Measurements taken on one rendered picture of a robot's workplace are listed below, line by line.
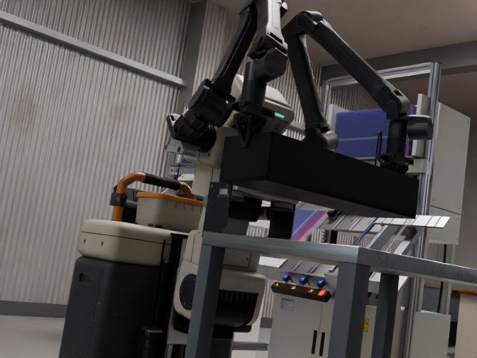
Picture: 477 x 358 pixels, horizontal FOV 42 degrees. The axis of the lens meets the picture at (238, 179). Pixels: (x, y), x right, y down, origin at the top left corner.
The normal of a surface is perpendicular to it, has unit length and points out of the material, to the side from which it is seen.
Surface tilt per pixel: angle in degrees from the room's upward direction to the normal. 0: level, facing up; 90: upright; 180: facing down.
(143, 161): 90
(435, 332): 90
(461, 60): 90
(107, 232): 90
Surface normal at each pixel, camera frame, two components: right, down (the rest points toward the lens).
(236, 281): 0.61, 0.13
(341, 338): -0.76, -0.19
